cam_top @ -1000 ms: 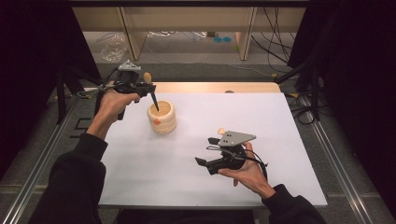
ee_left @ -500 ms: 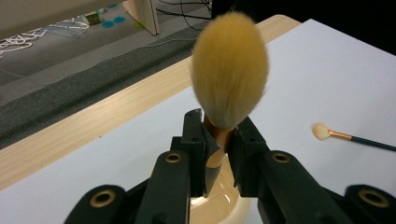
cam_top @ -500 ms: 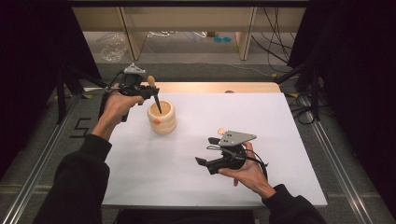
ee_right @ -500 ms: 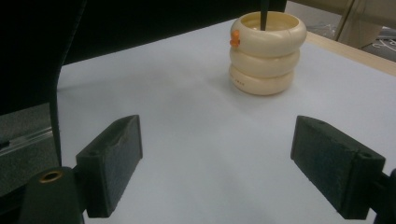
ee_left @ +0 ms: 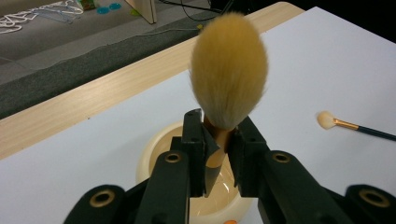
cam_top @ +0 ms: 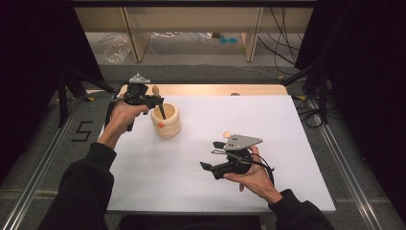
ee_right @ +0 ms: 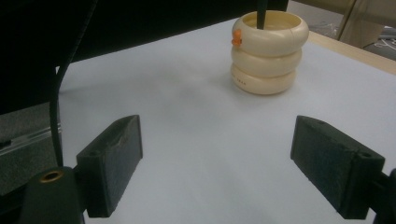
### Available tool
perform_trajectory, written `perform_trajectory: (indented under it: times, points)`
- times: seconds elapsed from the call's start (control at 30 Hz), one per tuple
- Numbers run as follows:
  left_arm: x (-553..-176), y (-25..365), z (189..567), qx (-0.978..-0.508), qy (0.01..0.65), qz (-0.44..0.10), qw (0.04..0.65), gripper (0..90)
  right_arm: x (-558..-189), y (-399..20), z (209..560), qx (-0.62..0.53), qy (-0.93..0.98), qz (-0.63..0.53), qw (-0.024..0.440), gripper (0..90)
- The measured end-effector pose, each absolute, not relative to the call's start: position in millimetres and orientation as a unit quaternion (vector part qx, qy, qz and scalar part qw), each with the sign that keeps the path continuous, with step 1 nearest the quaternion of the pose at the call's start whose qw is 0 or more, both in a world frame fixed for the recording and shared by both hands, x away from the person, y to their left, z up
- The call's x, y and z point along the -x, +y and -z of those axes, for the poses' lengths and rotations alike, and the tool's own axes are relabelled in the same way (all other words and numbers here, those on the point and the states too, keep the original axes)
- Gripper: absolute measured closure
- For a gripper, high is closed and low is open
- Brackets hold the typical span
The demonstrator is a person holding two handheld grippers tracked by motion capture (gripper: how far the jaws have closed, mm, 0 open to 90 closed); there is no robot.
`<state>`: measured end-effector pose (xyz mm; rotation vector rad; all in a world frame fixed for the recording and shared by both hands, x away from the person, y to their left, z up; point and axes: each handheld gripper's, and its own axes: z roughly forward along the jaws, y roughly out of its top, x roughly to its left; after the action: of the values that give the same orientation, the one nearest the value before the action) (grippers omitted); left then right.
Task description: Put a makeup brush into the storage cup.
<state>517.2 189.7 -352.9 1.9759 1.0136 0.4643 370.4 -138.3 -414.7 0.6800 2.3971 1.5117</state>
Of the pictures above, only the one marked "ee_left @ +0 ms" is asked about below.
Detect cream ribbed cup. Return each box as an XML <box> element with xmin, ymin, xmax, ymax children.
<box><xmin>135</xmin><ymin>120</ymin><xmax>255</xmax><ymax>224</ymax></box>

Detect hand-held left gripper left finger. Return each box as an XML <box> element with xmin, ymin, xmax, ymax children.
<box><xmin>170</xmin><ymin>108</ymin><xmax>207</xmax><ymax>198</ymax></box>

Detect white cord bundle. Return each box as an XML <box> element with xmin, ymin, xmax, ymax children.
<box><xmin>0</xmin><ymin>12</ymin><xmax>26</xmax><ymax>35</ymax></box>

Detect wooden table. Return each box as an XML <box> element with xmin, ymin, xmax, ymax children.
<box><xmin>0</xmin><ymin>1</ymin><xmax>306</xmax><ymax>161</ymax></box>

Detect hanging black cables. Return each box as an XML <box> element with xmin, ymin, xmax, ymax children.
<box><xmin>158</xmin><ymin>0</ymin><xmax>238</xmax><ymax>23</ymax></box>

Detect white board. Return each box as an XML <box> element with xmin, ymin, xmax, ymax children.
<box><xmin>0</xmin><ymin>6</ymin><xmax>396</xmax><ymax>224</ymax></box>

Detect light wooden shelf unit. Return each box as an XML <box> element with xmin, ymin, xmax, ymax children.
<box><xmin>124</xmin><ymin>0</ymin><xmax>158</xmax><ymax>25</ymax></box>

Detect large makeup brush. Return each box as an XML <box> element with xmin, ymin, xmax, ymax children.
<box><xmin>190</xmin><ymin>11</ymin><xmax>270</xmax><ymax>198</ymax></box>

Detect small makeup brush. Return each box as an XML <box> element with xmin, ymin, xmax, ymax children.
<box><xmin>317</xmin><ymin>110</ymin><xmax>396</xmax><ymax>142</ymax></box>

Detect small green box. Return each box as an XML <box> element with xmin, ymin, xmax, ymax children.
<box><xmin>76</xmin><ymin>0</ymin><xmax>98</xmax><ymax>11</ymax></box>

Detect pale clothes hangers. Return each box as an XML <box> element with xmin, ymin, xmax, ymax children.
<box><xmin>29</xmin><ymin>1</ymin><xmax>85</xmax><ymax>24</ymax></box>

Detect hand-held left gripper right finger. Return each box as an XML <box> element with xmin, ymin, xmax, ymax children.
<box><xmin>228</xmin><ymin>116</ymin><xmax>273</xmax><ymax>198</ymax></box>

